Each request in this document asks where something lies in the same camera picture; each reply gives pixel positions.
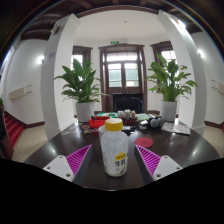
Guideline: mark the leafy plant in white pot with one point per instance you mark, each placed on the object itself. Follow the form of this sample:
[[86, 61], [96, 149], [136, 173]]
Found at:
[[168, 111], [84, 111]]

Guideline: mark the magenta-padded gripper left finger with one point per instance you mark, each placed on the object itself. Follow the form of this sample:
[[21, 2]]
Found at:
[[58, 166]]

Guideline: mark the brown wooden double door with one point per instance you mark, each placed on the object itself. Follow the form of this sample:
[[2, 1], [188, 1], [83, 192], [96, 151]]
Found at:
[[123, 73]]

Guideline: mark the flat round red coaster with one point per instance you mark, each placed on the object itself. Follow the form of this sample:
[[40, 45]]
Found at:
[[144, 142]]

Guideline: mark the green exit sign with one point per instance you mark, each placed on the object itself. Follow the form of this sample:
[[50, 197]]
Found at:
[[115, 42]]

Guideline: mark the clear bottle with yellow cap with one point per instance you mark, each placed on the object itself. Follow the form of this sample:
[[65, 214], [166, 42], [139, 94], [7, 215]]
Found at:
[[113, 153]]

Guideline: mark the white printed sticker sheet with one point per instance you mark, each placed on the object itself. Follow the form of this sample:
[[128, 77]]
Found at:
[[176, 128]]

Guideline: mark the red plastic basket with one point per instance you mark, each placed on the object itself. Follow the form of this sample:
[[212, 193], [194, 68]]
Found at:
[[95, 123]]

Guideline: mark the green cloth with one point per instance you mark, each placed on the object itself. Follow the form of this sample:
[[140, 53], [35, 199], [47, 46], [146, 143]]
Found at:
[[142, 117]]

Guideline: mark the black chair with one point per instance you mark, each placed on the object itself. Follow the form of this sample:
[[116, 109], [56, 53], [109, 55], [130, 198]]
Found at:
[[128, 103]]

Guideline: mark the green and white box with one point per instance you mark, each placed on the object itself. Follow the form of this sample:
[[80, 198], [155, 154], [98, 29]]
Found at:
[[106, 115]]

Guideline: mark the red carpeted stairs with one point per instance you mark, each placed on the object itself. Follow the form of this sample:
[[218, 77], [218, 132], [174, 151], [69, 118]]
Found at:
[[13, 128]]

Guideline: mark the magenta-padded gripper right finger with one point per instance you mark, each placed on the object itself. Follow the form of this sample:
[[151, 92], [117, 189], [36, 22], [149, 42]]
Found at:
[[166, 166]]

